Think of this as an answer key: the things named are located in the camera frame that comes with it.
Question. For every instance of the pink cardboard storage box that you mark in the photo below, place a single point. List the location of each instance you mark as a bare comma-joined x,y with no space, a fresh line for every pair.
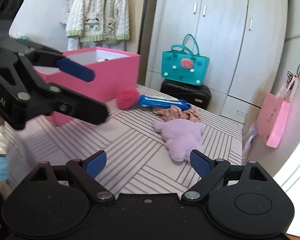
115,71

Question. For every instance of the teal felt tote bag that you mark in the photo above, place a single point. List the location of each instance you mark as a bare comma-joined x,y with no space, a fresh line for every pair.
183,65

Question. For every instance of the red fluffy pompom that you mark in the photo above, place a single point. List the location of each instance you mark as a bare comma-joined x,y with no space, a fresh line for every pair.
127,98

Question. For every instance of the purple plush bear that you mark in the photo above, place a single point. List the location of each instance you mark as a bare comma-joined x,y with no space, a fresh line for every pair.
181,136

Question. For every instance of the white and green knit cardigan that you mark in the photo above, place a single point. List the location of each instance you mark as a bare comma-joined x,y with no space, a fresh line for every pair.
97,21

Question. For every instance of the blue wet wipes pack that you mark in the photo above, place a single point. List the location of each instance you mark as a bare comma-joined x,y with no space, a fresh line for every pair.
152,101

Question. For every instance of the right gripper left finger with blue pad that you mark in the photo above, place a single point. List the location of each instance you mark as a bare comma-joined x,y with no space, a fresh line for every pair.
83,174

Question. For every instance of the grey wooden wardrobe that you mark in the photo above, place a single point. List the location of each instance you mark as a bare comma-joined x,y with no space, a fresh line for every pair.
242,38

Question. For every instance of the pink floral fabric scrunchie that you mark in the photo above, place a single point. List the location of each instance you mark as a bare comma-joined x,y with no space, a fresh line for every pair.
174,112

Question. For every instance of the black suitcase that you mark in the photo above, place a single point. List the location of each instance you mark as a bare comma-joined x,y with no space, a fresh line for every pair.
199,96

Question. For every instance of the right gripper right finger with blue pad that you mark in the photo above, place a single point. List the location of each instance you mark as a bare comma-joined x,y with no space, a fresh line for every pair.
212,174

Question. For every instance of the striped pink table cloth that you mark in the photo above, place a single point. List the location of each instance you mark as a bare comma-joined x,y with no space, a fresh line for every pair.
137,158

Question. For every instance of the pink paper shopping bag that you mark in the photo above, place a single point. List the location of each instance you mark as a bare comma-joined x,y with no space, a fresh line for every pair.
273,115

